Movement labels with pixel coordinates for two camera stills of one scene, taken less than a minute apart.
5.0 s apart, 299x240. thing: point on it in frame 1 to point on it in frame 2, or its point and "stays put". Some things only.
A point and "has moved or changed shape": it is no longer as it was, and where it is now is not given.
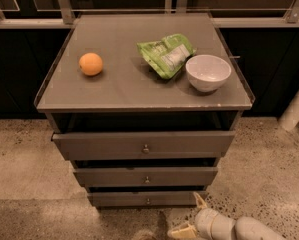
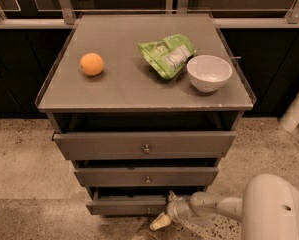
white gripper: (204, 221) to (175, 208)
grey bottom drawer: (146, 199) has moved or changed shape
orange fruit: (90, 63) stays put
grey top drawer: (142, 145) stays put
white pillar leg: (297, 108) stays put
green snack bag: (169, 55) stays put
